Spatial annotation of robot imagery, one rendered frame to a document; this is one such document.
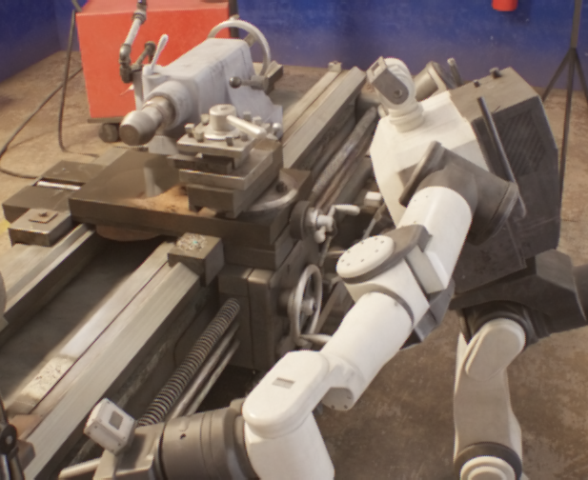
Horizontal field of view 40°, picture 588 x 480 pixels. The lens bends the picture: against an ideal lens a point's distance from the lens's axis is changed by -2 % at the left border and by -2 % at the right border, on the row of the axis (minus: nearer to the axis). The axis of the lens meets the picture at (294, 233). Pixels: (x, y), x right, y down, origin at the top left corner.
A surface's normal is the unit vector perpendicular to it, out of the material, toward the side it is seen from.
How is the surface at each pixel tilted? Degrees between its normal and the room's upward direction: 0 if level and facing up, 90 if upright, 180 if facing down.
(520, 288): 90
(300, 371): 15
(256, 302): 90
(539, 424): 0
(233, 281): 90
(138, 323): 36
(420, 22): 90
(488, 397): 114
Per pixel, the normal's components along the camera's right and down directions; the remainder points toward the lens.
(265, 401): -0.29, -0.83
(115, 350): 0.53, -0.63
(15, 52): 0.94, 0.14
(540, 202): -0.01, 0.41
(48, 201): -0.03, -0.87
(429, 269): -0.36, 0.50
